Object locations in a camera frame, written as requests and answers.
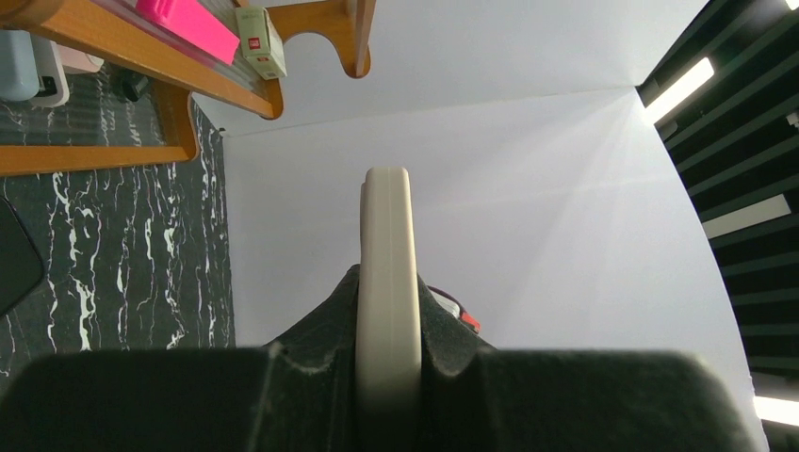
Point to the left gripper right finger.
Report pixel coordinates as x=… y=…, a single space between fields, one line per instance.
x=476 y=397

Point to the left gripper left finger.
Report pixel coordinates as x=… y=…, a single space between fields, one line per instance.
x=295 y=393

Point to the phone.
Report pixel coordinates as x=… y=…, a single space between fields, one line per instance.
x=388 y=354

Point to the black smartphone on table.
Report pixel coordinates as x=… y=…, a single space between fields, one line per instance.
x=22 y=269

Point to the orange wooden shelf rack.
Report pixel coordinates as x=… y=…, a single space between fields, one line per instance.
x=88 y=27

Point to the cream rectangular box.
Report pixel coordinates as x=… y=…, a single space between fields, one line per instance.
x=260 y=43

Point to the small black clip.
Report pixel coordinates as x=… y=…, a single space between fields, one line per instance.
x=131 y=86

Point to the pink flat bar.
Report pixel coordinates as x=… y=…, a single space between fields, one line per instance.
x=193 y=23

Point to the pink and blue stapler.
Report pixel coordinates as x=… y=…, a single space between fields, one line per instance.
x=35 y=69

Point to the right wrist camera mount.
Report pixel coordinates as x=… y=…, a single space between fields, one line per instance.
x=455 y=308

